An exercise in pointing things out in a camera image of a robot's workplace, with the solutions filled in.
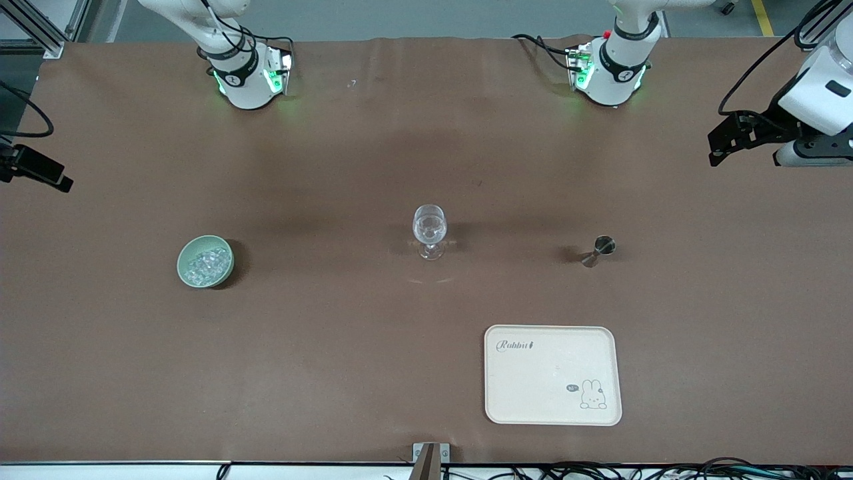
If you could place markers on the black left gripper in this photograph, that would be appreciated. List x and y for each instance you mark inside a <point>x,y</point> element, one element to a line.
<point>773,124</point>

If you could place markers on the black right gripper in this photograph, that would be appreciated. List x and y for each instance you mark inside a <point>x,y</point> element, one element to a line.
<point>28,164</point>

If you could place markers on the steel double jigger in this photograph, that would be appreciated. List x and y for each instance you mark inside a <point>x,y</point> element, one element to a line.
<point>598,251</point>

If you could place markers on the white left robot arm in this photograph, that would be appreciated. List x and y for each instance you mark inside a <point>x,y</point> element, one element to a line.
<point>623,73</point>

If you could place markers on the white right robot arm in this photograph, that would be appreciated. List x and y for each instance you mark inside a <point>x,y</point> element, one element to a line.
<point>246,86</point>

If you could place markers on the clear wine glass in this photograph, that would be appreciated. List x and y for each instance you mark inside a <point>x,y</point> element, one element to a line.
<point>429,230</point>

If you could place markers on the mint green bowl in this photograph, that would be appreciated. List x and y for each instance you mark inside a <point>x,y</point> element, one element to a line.
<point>184,273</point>

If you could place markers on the brown table mat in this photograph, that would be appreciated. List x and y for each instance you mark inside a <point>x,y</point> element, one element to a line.
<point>333,166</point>

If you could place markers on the cream rabbit print tray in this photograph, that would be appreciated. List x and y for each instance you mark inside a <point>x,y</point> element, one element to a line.
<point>546,380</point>

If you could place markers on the aluminium frame profile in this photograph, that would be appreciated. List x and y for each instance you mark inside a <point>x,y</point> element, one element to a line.
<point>50,46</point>

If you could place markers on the metal mounting bracket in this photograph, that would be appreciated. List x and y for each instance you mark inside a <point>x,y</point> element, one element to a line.
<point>431,460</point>

